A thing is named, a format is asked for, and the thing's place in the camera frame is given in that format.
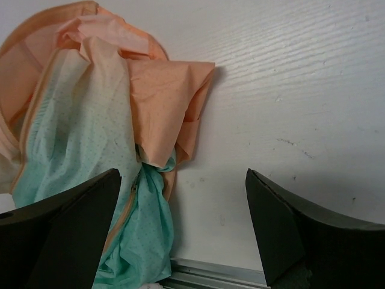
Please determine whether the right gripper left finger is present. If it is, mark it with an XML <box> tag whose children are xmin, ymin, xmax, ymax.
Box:
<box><xmin>1</xmin><ymin>169</ymin><xmax>122</xmax><ymax>288</ymax></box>

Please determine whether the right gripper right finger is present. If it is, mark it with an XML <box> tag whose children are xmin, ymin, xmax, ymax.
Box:
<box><xmin>245</xmin><ymin>169</ymin><xmax>384</xmax><ymax>288</ymax></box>

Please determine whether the orange and teal jacket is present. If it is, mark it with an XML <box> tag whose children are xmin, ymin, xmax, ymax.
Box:
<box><xmin>1</xmin><ymin>1</ymin><xmax>215</xmax><ymax>288</ymax></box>

